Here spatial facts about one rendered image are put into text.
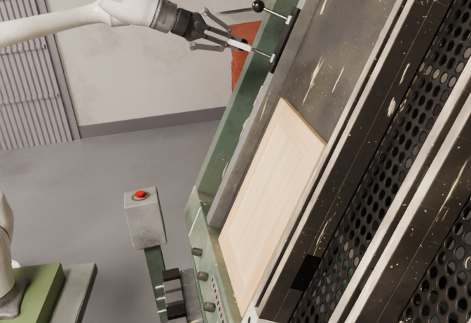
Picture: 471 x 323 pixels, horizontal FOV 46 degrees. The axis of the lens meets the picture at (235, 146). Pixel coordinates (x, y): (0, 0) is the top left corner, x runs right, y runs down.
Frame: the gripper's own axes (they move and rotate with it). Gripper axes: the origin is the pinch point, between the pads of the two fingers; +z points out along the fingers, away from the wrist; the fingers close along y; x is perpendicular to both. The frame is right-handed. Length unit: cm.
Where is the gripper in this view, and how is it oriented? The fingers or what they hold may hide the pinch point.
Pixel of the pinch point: (239, 44)
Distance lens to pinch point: 163.9
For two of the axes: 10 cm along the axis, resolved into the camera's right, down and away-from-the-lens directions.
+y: 3.8, -8.8, -2.9
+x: -1.8, -3.7, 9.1
